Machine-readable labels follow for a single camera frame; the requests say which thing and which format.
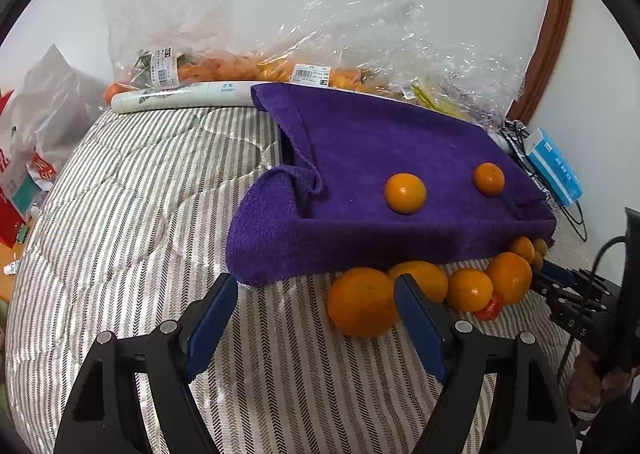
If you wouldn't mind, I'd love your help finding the clear bag of leafy oranges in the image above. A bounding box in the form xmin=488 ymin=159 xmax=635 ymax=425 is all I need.
xmin=102 ymin=0 xmax=251 ymax=102

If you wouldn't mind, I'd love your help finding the small red tomato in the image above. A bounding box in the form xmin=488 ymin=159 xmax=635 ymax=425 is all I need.
xmin=474 ymin=295 xmax=504 ymax=321

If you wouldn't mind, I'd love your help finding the large orange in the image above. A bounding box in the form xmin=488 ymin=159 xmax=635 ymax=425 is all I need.
xmin=486 ymin=251 xmax=533 ymax=306

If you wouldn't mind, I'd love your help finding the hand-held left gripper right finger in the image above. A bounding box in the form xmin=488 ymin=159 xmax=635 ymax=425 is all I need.
xmin=393 ymin=274 xmax=578 ymax=454

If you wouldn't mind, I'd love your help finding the person's right hand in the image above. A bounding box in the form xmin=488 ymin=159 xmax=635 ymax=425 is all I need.
xmin=567 ymin=351 xmax=636 ymax=412

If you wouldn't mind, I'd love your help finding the white plastic bag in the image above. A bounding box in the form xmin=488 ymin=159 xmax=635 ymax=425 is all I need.
xmin=0 ymin=44 xmax=113 ymax=215

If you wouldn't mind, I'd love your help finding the white paper roll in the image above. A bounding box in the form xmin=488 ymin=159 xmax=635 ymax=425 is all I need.
xmin=111 ymin=80 xmax=513 ymax=152

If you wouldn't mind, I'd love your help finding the brown wooden door frame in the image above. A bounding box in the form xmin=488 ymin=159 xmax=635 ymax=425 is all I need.
xmin=507 ymin=0 xmax=576 ymax=125

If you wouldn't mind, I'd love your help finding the person's right forearm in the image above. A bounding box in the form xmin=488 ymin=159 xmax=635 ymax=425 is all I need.
xmin=572 ymin=399 xmax=640 ymax=454

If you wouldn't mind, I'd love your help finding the blue tissue pack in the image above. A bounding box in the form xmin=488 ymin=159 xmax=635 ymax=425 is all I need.
xmin=525 ymin=128 xmax=584 ymax=205

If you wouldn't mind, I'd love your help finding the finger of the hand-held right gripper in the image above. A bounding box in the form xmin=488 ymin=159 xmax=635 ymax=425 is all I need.
xmin=531 ymin=279 xmax=601 ymax=310
xmin=542 ymin=259 xmax=618 ymax=292

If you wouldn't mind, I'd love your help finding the black cable bundle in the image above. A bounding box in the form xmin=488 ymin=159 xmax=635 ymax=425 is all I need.
xmin=500 ymin=119 xmax=588 ymax=242

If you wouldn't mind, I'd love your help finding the purple towel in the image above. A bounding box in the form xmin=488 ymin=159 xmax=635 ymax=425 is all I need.
xmin=225 ymin=83 xmax=558 ymax=287

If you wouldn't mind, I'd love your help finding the striped quilted bed cover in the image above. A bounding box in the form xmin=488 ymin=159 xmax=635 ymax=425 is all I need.
xmin=2 ymin=104 xmax=591 ymax=454

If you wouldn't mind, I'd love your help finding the clear bag of yellow fruit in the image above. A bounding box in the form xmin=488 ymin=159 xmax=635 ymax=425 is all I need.
xmin=370 ymin=0 xmax=531 ymax=127

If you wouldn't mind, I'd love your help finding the red paper bag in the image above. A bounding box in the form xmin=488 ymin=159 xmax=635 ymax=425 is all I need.
xmin=0 ymin=89 xmax=31 ymax=247

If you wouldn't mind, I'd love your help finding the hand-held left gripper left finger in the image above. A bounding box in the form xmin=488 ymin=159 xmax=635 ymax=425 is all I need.
xmin=52 ymin=273 xmax=240 ymax=454

